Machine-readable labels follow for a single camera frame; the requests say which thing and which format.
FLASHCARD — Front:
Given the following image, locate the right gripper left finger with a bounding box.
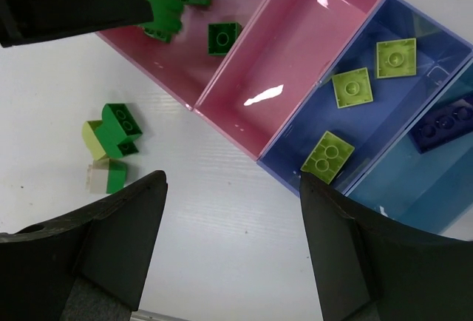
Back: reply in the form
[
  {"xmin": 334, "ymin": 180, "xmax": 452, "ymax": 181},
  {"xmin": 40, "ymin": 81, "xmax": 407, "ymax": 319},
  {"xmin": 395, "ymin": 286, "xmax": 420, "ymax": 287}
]
[{"xmin": 1, "ymin": 170, "xmax": 168, "ymax": 320}]

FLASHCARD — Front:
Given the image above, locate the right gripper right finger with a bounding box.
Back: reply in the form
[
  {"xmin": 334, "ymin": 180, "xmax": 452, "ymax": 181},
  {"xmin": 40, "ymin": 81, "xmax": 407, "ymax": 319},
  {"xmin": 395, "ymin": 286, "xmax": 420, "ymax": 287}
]
[{"xmin": 300, "ymin": 173, "xmax": 472, "ymax": 320}]

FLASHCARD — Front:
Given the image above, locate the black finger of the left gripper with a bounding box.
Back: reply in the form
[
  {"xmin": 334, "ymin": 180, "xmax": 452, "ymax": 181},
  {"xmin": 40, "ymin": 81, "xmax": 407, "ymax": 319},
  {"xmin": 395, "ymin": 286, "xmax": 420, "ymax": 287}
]
[{"xmin": 1, "ymin": 0, "xmax": 153, "ymax": 47}]

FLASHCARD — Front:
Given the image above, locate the small green curved lego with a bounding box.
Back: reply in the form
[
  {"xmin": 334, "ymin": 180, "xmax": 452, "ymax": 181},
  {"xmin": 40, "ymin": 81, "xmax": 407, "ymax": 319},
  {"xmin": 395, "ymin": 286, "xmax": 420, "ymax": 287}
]
[{"xmin": 138, "ymin": 0, "xmax": 184, "ymax": 43}]

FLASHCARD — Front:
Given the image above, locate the dark blue lego plate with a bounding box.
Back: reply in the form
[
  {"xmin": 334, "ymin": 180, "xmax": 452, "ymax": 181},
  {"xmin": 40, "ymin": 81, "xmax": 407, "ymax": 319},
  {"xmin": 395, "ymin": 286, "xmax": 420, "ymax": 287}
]
[{"xmin": 409, "ymin": 95, "xmax": 472, "ymax": 154}]

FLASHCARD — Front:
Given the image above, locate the lime square lego front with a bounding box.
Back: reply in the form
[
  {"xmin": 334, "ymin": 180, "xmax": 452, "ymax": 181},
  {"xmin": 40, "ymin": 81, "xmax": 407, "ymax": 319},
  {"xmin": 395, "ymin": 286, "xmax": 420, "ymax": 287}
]
[{"xmin": 332, "ymin": 67, "xmax": 374, "ymax": 109}]

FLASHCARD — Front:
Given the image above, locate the green lego brick half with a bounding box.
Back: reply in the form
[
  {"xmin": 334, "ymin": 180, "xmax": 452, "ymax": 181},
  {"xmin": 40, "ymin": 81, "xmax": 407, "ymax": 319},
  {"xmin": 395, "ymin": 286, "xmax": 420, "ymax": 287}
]
[{"xmin": 208, "ymin": 22, "xmax": 242, "ymax": 56}]

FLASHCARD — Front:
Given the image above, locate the lime 2x2 lego brick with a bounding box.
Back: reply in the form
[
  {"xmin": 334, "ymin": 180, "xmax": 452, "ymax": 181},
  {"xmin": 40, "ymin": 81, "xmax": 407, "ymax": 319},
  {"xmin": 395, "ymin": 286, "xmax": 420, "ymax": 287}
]
[{"xmin": 375, "ymin": 38, "xmax": 417, "ymax": 79}]

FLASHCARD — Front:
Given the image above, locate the white lego brick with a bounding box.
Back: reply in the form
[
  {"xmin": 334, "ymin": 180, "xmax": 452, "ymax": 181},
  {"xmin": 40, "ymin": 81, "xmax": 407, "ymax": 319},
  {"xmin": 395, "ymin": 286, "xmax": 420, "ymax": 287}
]
[{"xmin": 86, "ymin": 160, "xmax": 109, "ymax": 194}]

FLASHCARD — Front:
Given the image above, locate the green lego on white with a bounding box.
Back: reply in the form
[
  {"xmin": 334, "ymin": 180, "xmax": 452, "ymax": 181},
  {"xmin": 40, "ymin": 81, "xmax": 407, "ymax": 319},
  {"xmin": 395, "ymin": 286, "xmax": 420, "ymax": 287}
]
[{"xmin": 106, "ymin": 160, "xmax": 128, "ymax": 194}]

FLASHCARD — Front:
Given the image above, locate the light blue bin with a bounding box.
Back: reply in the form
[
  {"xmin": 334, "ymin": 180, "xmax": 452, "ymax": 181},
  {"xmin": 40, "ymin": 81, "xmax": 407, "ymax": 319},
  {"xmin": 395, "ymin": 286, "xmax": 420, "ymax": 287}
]
[{"xmin": 348, "ymin": 62, "xmax": 472, "ymax": 240}]

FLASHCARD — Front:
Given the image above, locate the lime lego plate in bin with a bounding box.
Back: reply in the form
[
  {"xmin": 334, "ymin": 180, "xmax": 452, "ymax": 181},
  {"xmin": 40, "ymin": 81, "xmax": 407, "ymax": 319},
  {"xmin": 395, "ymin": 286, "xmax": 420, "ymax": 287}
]
[{"xmin": 301, "ymin": 131, "xmax": 355, "ymax": 184}]

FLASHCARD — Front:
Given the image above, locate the green curved lego middle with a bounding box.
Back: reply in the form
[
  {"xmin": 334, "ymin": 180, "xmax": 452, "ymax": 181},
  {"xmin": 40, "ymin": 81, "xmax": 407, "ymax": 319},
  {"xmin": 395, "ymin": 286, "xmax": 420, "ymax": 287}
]
[{"xmin": 95, "ymin": 126, "xmax": 139, "ymax": 159}]

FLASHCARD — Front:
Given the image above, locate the pale yellow curved lego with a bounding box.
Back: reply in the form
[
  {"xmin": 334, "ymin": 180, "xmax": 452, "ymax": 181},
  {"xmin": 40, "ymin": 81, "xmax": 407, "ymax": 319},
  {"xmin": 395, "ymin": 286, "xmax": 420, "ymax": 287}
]
[{"xmin": 81, "ymin": 120, "xmax": 108, "ymax": 161}]

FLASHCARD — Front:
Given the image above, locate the green curved lego top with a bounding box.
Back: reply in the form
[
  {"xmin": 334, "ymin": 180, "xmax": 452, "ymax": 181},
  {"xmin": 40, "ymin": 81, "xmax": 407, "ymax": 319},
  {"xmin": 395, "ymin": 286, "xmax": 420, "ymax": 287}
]
[{"xmin": 101, "ymin": 104, "xmax": 143, "ymax": 143}]

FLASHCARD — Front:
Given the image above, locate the large pink bin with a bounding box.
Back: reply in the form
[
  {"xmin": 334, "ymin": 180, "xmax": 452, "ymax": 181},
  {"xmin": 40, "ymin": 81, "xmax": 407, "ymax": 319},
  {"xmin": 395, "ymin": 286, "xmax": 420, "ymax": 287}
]
[{"xmin": 98, "ymin": 0, "xmax": 264, "ymax": 108}]

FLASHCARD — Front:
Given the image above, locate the purple bin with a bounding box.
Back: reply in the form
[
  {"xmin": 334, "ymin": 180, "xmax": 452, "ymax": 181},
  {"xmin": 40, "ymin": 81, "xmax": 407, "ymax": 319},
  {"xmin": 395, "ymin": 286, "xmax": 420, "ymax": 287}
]
[{"xmin": 258, "ymin": 0, "xmax": 472, "ymax": 193}]

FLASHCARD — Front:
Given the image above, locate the small pink bin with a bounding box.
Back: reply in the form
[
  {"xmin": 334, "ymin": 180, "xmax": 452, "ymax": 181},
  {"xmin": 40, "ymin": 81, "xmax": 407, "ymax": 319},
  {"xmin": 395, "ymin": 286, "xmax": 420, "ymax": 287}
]
[{"xmin": 195, "ymin": 0, "xmax": 381, "ymax": 159}]

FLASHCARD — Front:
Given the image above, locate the aluminium rail front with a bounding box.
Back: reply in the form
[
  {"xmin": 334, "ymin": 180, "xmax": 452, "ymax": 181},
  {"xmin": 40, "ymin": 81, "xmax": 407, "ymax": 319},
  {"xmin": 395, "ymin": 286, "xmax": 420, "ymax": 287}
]
[{"xmin": 130, "ymin": 310, "xmax": 174, "ymax": 321}]

